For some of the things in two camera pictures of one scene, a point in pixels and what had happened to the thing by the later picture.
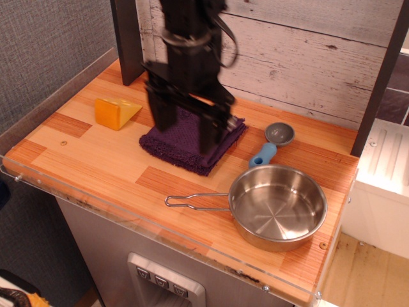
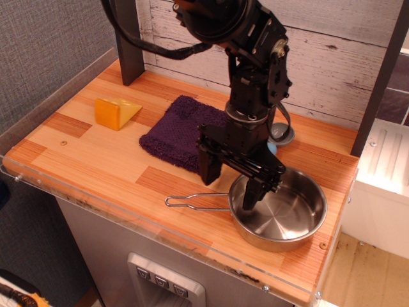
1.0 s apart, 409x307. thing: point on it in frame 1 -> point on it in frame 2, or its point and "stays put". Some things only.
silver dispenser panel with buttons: x=158 y=285 stays put
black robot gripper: x=191 y=77 -> x=243 y=144
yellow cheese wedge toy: x=114 y=113 stays put
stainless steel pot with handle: x=275 y=207 stays put
